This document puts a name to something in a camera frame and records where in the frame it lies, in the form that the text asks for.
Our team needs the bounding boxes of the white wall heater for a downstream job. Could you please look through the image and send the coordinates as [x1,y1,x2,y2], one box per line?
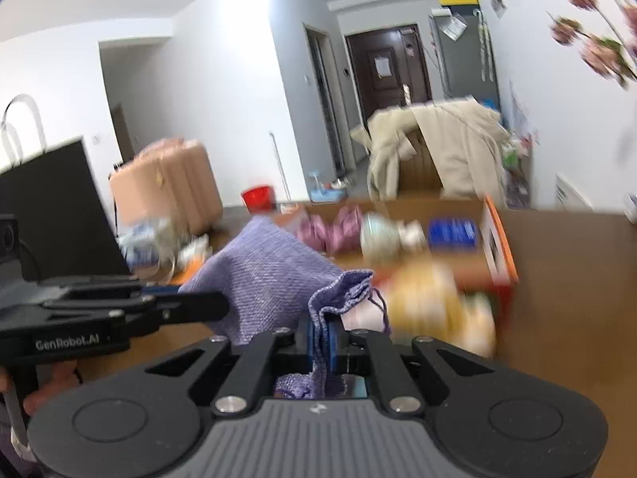
[555,174,593,208]

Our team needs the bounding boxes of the blue tissue packet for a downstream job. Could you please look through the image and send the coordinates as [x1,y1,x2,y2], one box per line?
[428,217,479,250]

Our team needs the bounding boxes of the dried pink roses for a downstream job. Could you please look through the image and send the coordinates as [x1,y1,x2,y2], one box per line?
[547,0,637,91]

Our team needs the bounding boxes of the grey interior door frame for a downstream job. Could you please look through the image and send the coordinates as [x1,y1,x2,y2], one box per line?
[303,22,346,175]

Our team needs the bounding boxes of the small white soft item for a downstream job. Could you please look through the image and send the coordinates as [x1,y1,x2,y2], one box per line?
[398,221,429,252]

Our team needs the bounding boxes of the black paper bag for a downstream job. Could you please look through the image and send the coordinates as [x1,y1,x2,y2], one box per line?
[0,94,133,280]

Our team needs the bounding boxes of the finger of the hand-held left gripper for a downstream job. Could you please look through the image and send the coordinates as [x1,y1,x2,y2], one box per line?
[122,290,231,338]

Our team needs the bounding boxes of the mint soft toy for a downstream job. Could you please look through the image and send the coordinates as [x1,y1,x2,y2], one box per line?
[361,213,401,260]

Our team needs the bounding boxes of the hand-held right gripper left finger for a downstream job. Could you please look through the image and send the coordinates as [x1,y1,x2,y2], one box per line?
[143,321,330,416]

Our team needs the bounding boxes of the brown cardboard box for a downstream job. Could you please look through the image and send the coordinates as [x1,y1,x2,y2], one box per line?
[398,129,449,195]

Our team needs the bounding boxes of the orange cloth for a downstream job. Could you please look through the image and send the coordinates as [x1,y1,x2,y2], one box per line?
[176,265,210,286]

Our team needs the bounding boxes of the grey refrigerator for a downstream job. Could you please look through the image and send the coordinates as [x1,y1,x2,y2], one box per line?
[429,7,501,105]

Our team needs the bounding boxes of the purple cloth pouch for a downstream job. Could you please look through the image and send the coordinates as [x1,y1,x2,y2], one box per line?
[178,215,394,402]

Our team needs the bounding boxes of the dark brown entrance door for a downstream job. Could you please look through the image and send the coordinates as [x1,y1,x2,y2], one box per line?
[346,25,433,123]

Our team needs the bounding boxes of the pink suitcase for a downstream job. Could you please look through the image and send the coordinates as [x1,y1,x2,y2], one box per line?
[109,139,224,237]

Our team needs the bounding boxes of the red cardboard box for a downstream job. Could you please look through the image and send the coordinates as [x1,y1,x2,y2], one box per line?
[279,196,518,329]

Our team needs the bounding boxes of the white folded umbrella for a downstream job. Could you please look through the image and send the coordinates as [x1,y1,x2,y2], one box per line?
[475,9,496,82]

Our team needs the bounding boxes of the mop stick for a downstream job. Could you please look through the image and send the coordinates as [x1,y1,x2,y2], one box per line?
[269,132,294,205]

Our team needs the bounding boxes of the person's left hand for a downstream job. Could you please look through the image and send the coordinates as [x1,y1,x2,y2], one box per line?
[22,361,83,416]

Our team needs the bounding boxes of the yellow and white plush toy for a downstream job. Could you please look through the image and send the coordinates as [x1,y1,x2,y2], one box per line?
[383,264,497,357]

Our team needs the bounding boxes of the red bucket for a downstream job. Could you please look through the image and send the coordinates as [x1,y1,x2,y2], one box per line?
[241,185,274,211]

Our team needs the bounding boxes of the pink satin scrunchie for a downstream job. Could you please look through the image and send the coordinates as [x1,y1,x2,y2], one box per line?
[299,206,364,254]

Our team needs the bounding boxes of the beige coat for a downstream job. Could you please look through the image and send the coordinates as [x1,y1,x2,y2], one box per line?
[351,100,508,202]

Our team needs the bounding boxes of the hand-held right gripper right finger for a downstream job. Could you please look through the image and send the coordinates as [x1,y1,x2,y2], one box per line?
[331,321,501,416]

